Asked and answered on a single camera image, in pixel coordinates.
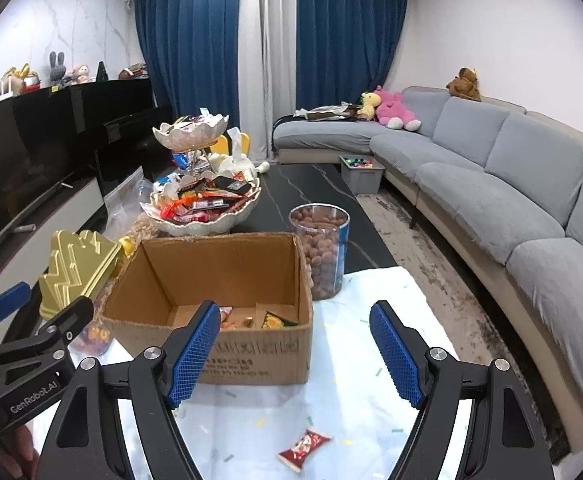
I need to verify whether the pile of mixed snack packets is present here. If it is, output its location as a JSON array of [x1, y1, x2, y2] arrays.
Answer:
[[152, 170, 261, 223], [164, 108, 227, 133]]

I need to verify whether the light blue speckled cloth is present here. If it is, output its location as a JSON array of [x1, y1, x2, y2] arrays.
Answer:
[[22, 266, 467, 480]]

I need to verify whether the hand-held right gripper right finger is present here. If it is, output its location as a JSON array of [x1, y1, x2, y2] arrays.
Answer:
[[370, 300, 555, 480]]

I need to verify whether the gold foil ornament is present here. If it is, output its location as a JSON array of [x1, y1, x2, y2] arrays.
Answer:
[[4, 63, 37, 92]]

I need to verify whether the grey television cabinet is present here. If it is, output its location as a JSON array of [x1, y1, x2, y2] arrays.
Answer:
[[0, 176, 107, 311]]

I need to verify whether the yellow plastic chair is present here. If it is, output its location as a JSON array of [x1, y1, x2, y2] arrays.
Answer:
[[213, 128, 250, 158]]

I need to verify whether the brown cardboard box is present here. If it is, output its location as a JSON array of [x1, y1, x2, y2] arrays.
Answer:
[[102, 232, 315, 386]]

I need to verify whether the grey rabbit plush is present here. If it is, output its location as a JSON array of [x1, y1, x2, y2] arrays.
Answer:
[[48, 51, 68, 87]]

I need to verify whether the black curved television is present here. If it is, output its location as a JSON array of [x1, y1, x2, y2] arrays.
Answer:
[[0, 85, 80, 271]]

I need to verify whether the yellow plush toy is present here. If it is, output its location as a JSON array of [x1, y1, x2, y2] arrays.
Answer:
[[357, 91, 379, 121]]

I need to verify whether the person's left hand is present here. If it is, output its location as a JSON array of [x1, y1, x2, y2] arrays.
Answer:
[[0, 422, 40, 480]]

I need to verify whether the gold lid candy jar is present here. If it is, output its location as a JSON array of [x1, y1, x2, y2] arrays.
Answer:
[[38, 230, 125, 356]]

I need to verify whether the small red snack packet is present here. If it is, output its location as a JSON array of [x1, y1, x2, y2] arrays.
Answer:
[[278, 428, 332, 473]]

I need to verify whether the white two-tier bowl stand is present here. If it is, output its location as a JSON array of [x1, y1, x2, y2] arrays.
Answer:
[[139, 112, 262, 237]]

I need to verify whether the pink plush toy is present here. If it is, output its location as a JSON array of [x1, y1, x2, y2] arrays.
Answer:
[[374, 85, 421, 132]]

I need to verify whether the grey storage bin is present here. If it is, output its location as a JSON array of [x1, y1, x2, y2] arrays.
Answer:
[[340, 155, 386, 194]]

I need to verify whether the grey corner sofa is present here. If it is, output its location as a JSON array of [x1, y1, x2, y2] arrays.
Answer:
[[272, 85, 583, 456]]

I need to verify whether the bag of peanuts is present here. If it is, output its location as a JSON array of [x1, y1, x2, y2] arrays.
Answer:
[[129, 215, 160, 248]]

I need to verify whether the black upright piano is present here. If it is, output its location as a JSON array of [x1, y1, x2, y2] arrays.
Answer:
[[69, 77, 175, 196]]

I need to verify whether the white sheer curtain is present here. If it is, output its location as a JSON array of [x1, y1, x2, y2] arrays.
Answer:
[[239, 0, 305, 163]]

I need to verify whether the clear plastic bag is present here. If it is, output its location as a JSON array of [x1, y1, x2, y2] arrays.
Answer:
[[104, 167, 145, 241]]

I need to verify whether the grey mottled rug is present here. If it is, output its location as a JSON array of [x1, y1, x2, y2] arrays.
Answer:
[[356, 192, 572, 451]]

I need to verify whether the white plush toy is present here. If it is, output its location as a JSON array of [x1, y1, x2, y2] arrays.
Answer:
[[209, 152, 272, 178]]

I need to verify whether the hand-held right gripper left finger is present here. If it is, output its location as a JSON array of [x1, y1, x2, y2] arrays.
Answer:
[[36, 301, 221, 480]]

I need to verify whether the blue curtain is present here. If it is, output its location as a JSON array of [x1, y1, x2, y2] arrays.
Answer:
[[294, 0, 409, 111], [134, 0, 255, 126]]

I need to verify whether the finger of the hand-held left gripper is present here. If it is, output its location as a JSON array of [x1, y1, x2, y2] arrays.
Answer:
[[0, 281, 31, 348], [34, 297, 95, 348]]

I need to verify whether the dark patterned cloth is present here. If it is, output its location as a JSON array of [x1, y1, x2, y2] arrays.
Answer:
[[294, 101, 362, 122]]

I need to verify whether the brown plush toy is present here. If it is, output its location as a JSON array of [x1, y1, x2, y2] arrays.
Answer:
[[445, 66, 482, 102]]

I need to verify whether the clear plastic nut jar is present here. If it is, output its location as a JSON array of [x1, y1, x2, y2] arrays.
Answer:
[[289, 203, 351, 301]]

